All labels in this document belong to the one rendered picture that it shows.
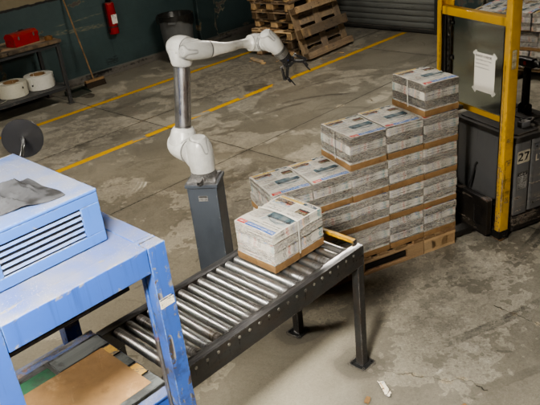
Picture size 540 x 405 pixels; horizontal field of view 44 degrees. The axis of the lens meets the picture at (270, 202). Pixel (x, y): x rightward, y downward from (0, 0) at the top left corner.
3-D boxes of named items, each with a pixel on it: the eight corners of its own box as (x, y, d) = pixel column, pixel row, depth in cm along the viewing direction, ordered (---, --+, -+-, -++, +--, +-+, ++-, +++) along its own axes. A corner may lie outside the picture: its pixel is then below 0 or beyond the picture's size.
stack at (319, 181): (260, 280, 483) (247, 175, 446) (394, 233, 523) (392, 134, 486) (284, 305, 451) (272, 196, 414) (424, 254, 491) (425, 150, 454)
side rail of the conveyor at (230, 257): (289, 235, 398) (288, 218, 393) (296, 238, 395) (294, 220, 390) (100, 352, 316) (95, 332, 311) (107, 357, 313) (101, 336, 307)
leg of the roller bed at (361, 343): (361, 357, 396) (356, 260, 366) (369, 362, 392) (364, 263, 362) (355, 362, 392) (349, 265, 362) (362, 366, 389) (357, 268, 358)
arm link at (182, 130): (180, 165, 407) (162, 157, 423) (202, 161, 416) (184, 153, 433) (177, 37, 380) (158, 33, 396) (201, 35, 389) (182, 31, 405)
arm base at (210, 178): (184, 187, 398) (183, 179, 396) (194, 172, 418) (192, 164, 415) (214, 186, 395) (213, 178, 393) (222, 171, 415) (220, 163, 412)
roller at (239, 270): (230, 266, 361) (228, 258, 358) (294, 295, 330) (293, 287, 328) (222, 270, 357) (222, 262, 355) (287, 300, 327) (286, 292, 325)
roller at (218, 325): (173, 300, 337) (172, 292, 334) (238, 335, 306) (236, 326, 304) (166, 304, 333) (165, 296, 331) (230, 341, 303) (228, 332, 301)
